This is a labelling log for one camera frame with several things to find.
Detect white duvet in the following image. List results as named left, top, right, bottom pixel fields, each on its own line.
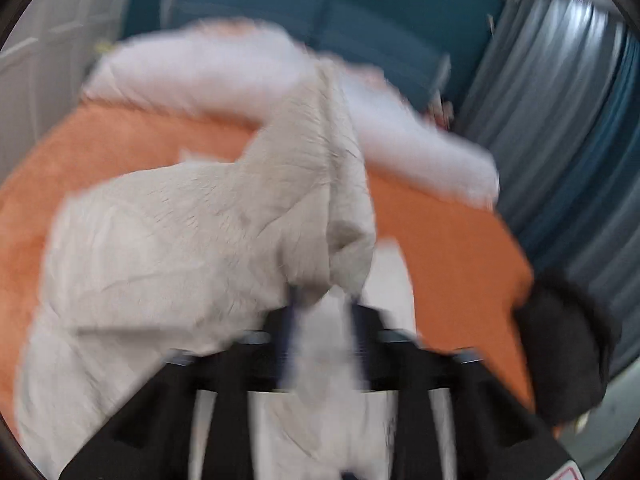
left=82, top=17, right=501, bottom=211

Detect white wardrobe doors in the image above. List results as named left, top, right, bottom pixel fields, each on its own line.
left=0, top=0, right=138, bottom=171

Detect grey curtain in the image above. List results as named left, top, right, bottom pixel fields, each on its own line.
left=457, top=0, right=640, bottom=381

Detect beige padded jacket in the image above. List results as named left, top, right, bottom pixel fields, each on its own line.
left=15, top=57, right=396, bottom=480

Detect orange plush bed blanket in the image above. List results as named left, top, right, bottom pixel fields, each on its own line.
left=0, top=102, right=561, bottom=441

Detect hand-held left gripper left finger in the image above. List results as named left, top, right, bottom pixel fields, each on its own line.
left=59, top=299, right=307, bottom=480

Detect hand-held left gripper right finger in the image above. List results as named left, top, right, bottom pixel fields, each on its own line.
left=345, top=296, right=587, bottom=480

